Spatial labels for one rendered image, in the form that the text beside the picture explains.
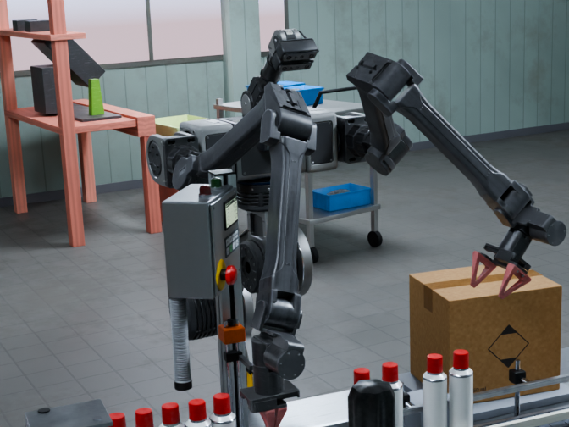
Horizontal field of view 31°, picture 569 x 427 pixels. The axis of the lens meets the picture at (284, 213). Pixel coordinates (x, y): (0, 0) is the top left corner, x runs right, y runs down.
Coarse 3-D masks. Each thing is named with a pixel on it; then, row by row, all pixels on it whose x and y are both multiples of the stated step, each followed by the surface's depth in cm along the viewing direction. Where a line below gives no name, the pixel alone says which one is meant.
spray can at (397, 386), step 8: (384, 368) 212; (392, 368) 212; (384, 376) 212; (392, 376) 212; (392, 384) 212; (400, 384) 213; (400, 392) 213; (400, 400) 213; (400, 408) 213; (400, 416) 214; (400, 424) 214
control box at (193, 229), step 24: (192, 192) 199; (216, 192) 198; (168, 216) 193; (192, 216) 192; (216, 216) 193; (168, 240) 194; (192, 240) 193; (216, 240) 194; (168, 264) 195; (192, 264) 194; (216, 264) 194; (168, 288) 196; (192, 288) 195; (216, 288) 195
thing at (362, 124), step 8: (344, 120) 266; (352, 120) 268; (360, 120) 268; (344, 128) 267; (352, 128) 267; (360, 128) 265; (368, 128) 264; (344, 136) 268; (352, 136) 264; (360, 136) 263; (344, 144) 268; (352, 144) 265; (360, 144) 262; (344, 152) 269; (352, 152) 268; (360, 152) 266; (344, 160) 269; (352, 160) 270; (360, 160) 270
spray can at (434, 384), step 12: (432, 360) 215; (432, 372) 216; (432, 384) 215; (444, 384) 216; (432, 396) 216; (444, 396) 217; (432, 408) 217; (444, 408) 217; (432, 420) 217; (444, 420) 218
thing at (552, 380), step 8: (560, 376) 234; (568, 376) 235; (520, 384) 231; (528, 384) 231; (536, 384) 232; (544, 384) 233; (552, 384) 233; (480, 392) 227; (488, 392) 227; (496, 392) 228; (504, 392) 229; (512, 392) 230; (448, 400) 224; (408, 408) 221; (416, 408) 221; (320, 424) 215; (328, 424) 214; (336, 424) 215; (344, 424) 215
